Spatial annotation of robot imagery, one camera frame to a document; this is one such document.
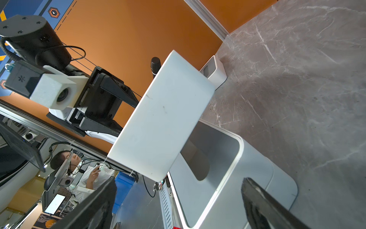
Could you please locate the seated person in background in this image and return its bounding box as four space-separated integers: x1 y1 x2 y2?
50 150 118 203

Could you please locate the left aluminium corner post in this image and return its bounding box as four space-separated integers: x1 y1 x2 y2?
184 0 229 41

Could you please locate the grey lid tissue box back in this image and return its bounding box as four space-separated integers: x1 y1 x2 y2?
108 51 215 181

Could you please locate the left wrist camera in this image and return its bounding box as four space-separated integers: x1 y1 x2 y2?
4 60 89 110

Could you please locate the black microphone on stand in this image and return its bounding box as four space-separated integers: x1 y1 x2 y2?
151 57 162 78

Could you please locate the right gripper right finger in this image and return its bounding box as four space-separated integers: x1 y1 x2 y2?
241 177 309 229

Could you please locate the grey lid tissue box front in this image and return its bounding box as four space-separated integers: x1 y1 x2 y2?
168 121 298 229

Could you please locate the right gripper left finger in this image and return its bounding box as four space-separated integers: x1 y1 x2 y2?
51 177 117 229

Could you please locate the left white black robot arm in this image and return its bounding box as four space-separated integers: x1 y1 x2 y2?
1 15 139 144

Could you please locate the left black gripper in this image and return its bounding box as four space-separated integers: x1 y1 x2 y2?
47 67 139 137

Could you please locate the grey lid tissue box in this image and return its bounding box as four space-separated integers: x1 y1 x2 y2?
108 51 215 181
168 121 298 229
200 55 227 90

